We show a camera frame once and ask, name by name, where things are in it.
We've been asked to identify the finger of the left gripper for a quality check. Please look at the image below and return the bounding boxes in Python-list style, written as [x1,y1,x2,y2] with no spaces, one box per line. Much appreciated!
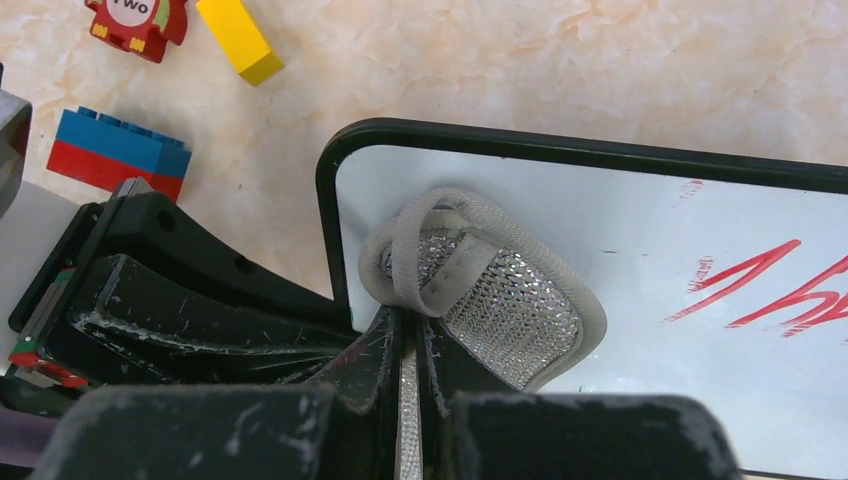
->
[39,192,355,386]

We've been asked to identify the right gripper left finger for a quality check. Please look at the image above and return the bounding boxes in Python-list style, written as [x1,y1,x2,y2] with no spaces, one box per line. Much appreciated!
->
[33,307,403,479]

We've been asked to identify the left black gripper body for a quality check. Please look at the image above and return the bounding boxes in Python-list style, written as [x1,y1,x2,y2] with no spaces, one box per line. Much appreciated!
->
[6,177,152,418]

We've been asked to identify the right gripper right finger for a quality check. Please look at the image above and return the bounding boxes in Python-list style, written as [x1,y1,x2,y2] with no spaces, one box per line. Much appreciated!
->
[417,317,742,479]

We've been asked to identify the small whiteboard with black frame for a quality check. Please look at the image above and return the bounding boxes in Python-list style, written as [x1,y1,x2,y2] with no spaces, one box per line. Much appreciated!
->
[316,118,847,479]

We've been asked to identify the red and blue toy brick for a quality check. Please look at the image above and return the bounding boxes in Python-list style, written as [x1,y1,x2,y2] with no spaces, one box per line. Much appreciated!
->
[47,106,192,201]

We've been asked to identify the red owl toy block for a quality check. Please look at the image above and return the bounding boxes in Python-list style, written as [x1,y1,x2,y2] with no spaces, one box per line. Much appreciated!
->
[84,0,188,64]

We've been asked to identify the yellow toy brick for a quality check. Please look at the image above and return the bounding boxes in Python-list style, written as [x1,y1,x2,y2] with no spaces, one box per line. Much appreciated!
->
[196,0,284,86]

